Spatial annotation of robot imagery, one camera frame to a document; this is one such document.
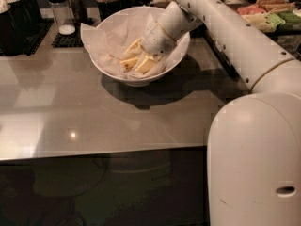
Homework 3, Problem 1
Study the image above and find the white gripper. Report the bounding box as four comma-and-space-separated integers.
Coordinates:
121, 20, 178, 73

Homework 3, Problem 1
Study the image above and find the white ceramic bowl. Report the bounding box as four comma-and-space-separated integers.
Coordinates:
82, 7, 190, 87

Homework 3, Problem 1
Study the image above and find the glass sugar dispenser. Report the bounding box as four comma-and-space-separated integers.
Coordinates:
48, 0, 75, 35

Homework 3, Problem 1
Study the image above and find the black wire tea rack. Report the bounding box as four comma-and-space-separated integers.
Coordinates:
199, 0, 300, 85

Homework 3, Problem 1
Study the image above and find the large black mat left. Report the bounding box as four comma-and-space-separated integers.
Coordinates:
0, 18, 54, 57

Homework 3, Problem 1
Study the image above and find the black rubber mat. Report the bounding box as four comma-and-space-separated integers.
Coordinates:
52, 23, 83, 48

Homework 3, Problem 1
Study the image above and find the white paper bowl liner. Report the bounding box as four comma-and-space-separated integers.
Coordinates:
80, 7, 170, 82

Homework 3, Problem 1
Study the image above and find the black container left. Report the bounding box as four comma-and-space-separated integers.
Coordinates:
0, 0, 42, 56

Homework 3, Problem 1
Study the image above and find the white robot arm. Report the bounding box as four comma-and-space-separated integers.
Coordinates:
142, 0, 301, 226

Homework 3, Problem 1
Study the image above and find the dark pepper shaker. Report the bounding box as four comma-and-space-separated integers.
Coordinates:
69, 0, 88, 24

